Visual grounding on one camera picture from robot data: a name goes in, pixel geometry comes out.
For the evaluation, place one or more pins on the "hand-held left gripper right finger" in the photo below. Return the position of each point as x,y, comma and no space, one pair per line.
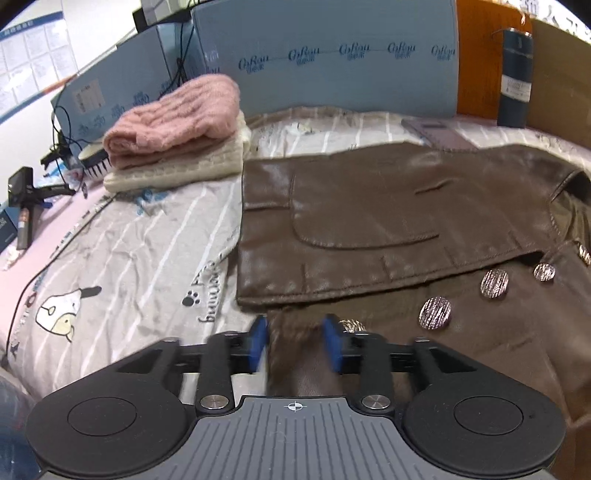
333,342

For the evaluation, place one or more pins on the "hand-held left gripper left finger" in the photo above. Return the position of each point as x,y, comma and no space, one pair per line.
259,342

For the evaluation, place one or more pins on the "brown leather jacket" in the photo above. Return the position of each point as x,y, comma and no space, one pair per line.
406,240

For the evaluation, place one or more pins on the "striped cartoon bed sheet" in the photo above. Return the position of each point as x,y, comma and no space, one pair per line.
138,258

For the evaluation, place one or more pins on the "cream folded sweater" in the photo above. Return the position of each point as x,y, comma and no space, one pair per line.
184,166

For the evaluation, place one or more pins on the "pink folded sweater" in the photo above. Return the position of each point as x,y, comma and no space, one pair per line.
173,121

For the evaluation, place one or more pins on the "pink bed mat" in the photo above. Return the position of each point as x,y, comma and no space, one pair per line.
51,217

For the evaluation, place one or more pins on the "black hair brush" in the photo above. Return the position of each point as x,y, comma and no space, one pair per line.
95,161

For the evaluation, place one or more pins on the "small blue box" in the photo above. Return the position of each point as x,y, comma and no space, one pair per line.
6,230

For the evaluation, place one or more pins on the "large blue foam board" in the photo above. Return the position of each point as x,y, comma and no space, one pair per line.
323,60

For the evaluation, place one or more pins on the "small blue foam board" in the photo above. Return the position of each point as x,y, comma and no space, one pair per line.
124,92

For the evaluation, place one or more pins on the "dark blue thermos bottle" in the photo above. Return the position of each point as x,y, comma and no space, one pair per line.
515,77

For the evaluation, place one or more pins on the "orange board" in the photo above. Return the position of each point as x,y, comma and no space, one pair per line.
490,60

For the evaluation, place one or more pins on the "cardboard box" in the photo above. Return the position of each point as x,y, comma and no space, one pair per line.
561,83

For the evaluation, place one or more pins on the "wall poster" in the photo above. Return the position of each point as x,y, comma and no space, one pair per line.
32,60

